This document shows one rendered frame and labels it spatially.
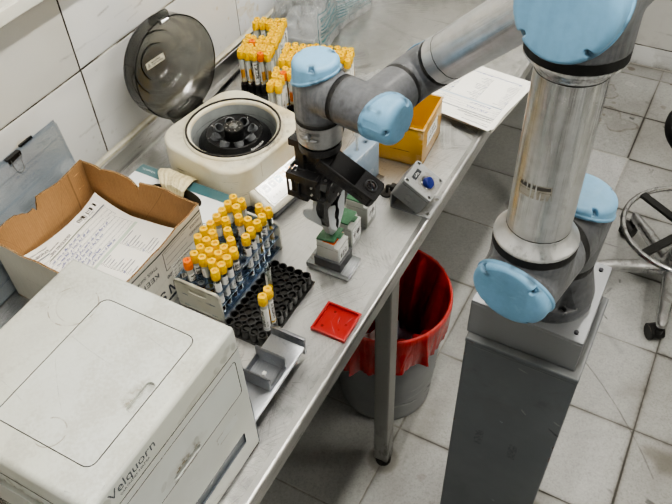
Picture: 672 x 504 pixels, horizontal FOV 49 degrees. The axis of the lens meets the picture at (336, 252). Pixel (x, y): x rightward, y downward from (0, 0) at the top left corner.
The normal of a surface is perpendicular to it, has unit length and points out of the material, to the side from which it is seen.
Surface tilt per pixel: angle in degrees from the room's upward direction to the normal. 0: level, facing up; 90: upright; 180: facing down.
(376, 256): 0
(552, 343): 90
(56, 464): 0
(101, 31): 90
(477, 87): 1
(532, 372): 90
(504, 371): 90
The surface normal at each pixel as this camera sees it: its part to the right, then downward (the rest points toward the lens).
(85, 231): -0.02, -0.68
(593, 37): -0.61, 0.47
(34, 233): 0.88, 0.29
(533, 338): -0.47, 0.65
